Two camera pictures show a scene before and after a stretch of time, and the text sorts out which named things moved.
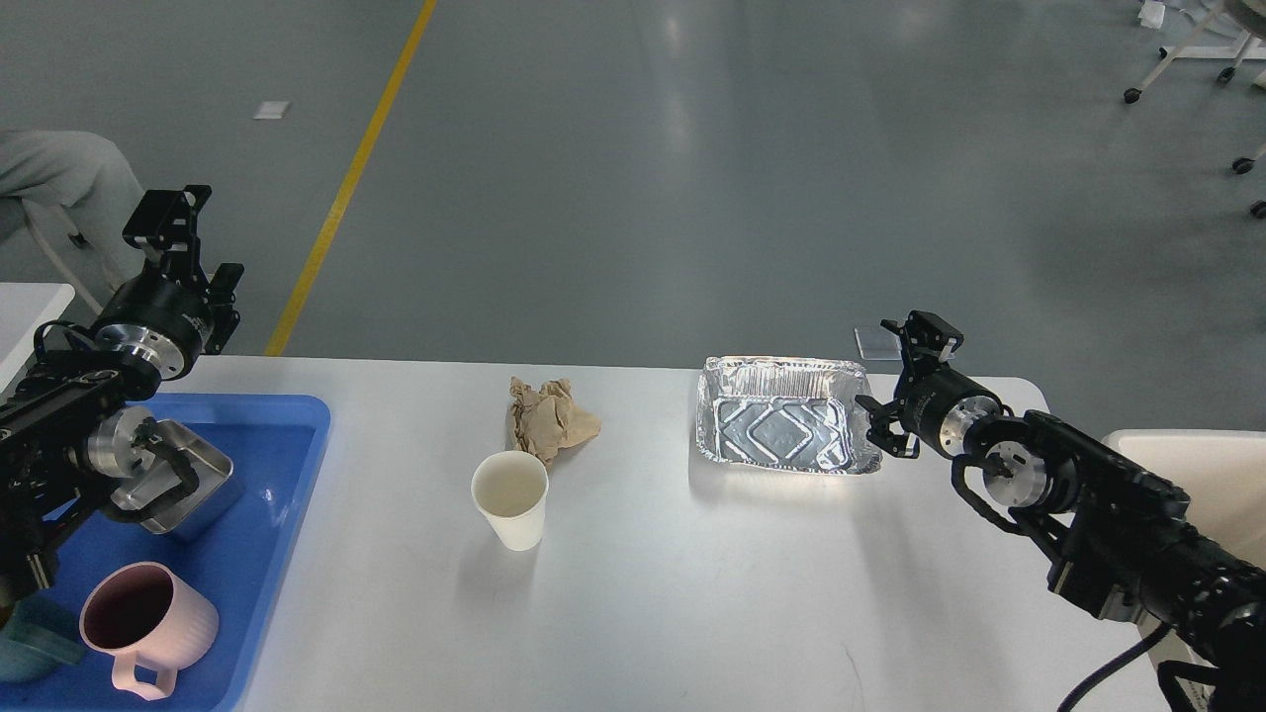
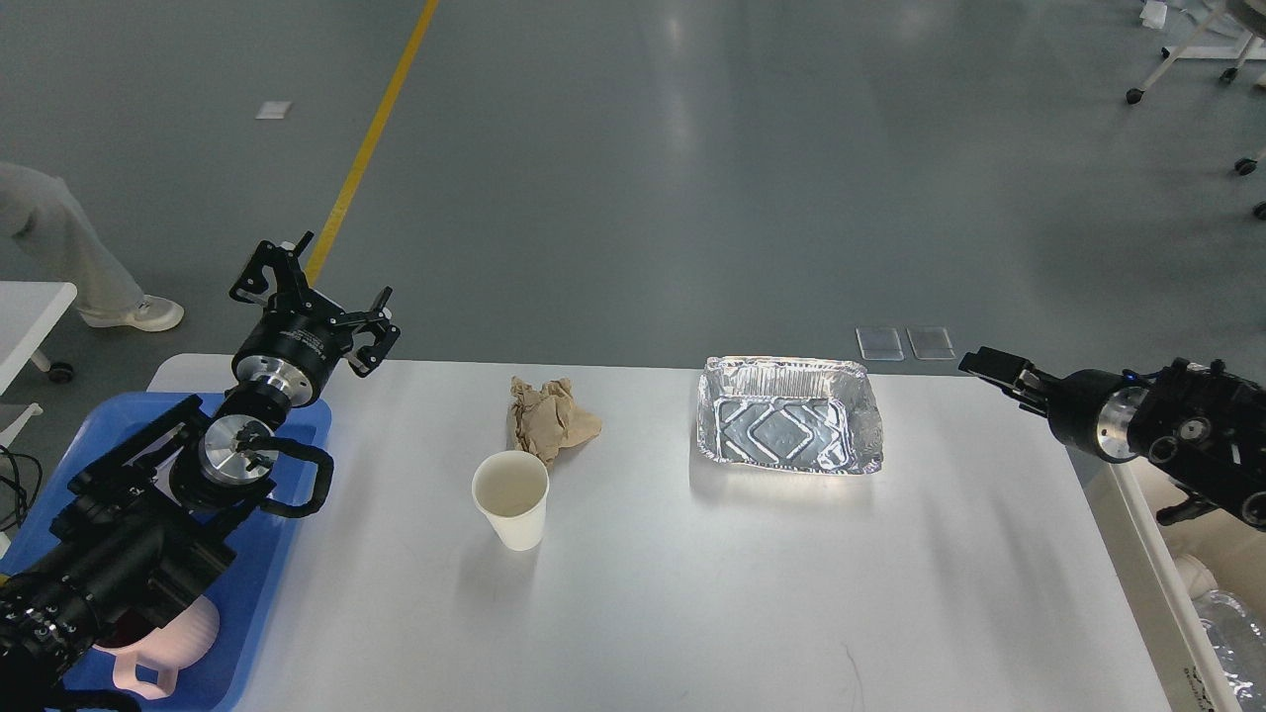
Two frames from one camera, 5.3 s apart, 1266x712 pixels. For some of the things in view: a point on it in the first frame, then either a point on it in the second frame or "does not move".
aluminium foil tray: (785, 412) does not move
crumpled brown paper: (544, 421) does not move
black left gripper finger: (221, 291) to (376, 321)
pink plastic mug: (143, 615) does not move
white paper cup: (511, 489) does not move
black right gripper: (937, 404) to (1089, 408)
